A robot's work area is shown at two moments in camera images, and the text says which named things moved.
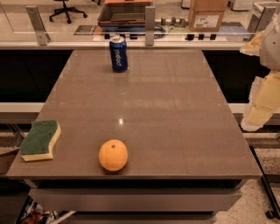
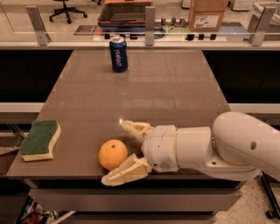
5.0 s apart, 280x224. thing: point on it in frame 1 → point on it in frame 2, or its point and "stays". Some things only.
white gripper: (271, 46) → (159, 149)
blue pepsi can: (119, 54) stays
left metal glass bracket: (41, 34) stays
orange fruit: (113, 155) stays
